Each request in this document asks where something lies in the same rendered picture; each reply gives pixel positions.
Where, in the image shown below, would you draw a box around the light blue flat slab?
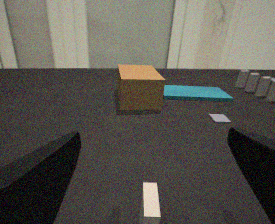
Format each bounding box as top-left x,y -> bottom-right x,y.
163,85 -> 234,102

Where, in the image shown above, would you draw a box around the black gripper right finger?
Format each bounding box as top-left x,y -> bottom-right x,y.
227,127 -> 275,224

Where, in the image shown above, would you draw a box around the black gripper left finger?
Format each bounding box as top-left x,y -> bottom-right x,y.
0,131 -> 81,224

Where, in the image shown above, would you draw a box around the cream rectangular block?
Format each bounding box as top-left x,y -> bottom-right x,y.
139,183 -> 161,224
235,70 -> 250,88
244,73 -> 259,92
255,76 -> 272,96
265,81 -> 275,101

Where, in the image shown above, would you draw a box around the tan rectangular block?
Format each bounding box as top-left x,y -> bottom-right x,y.
117,64 -> 165,110

